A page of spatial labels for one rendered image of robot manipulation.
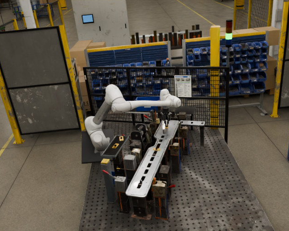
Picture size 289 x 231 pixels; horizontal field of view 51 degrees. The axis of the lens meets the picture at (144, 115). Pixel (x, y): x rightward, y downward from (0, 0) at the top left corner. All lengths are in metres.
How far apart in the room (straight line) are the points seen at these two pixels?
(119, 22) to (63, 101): 4.91
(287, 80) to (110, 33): 5.86
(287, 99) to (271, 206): 2.54
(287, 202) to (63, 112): 3.78
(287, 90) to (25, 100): 4.58
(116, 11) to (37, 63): 4.94
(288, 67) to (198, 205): 3.54
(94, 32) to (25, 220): 6.92
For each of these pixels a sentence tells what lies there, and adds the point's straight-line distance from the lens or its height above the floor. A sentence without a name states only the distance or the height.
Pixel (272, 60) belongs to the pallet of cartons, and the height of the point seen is 0.75.
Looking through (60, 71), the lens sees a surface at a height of 1.26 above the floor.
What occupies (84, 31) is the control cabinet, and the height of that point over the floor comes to 1.05.
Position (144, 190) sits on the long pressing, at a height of 1.00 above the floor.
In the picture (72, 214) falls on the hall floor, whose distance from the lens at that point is 4.11.
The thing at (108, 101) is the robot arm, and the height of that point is 1.49.
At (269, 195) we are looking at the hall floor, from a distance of 4.20.
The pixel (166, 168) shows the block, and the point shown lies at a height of 1.03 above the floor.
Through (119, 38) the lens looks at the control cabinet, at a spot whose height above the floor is 0.73.
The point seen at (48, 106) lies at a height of 0.66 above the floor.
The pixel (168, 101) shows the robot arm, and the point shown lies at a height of 1.41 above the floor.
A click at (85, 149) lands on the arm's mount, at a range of 3.68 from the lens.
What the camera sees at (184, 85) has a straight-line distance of 3.86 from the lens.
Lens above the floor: 2.68
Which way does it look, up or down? 26 degrees down
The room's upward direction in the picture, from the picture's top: 6 degrees counter-clockwise
